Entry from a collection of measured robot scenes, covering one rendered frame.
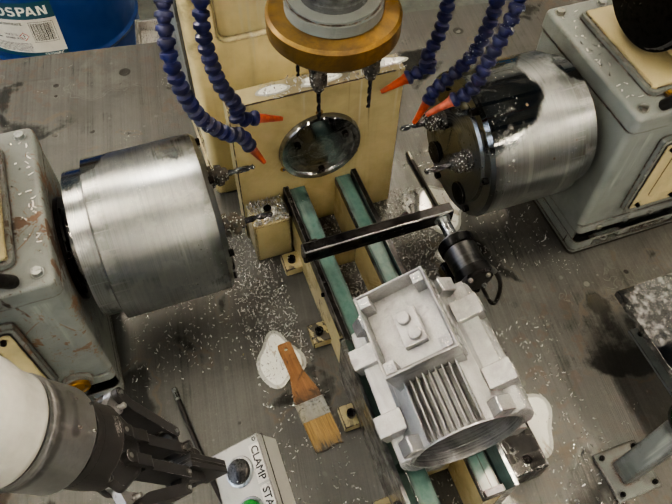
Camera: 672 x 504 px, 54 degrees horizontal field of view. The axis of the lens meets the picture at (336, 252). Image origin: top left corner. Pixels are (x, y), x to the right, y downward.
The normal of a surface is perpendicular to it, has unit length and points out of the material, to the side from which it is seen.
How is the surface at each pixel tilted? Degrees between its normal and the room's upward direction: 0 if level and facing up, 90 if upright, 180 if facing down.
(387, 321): 23
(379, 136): 90
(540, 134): 47
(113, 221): 28
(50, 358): 90
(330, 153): 90
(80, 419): 64
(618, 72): 0
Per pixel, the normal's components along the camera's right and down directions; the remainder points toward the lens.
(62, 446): 0.88, 0.07
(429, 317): -0.35, -0.41
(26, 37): 0.00, 0.83
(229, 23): 0.34, 0.78
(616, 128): -0.94, 0.27
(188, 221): 0.23, 0.07
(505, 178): 0.33, 0.59
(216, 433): 0.02, -0.56
